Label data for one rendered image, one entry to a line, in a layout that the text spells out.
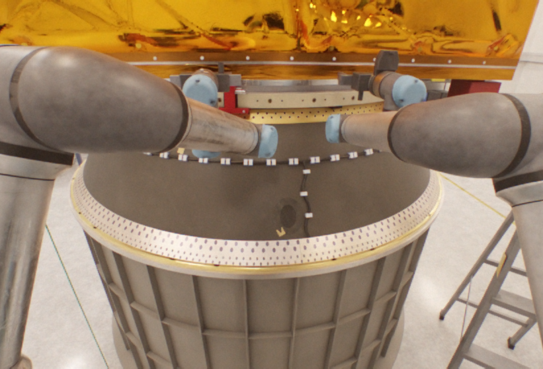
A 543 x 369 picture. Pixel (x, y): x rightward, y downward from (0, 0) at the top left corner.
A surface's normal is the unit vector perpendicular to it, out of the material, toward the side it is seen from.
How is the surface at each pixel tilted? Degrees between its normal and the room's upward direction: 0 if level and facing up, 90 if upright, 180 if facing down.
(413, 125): 71
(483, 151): 91
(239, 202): 62
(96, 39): 131
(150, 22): 89
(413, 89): 90
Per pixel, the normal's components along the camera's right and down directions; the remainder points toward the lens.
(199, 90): 0.14, 0.46
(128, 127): 0.56, 0.55
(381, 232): 0.33, -0.37
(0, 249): 0.72, 0.12
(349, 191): 0.34, -0.04
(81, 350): 0.01, -0.89
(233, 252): -0.02, -0.33
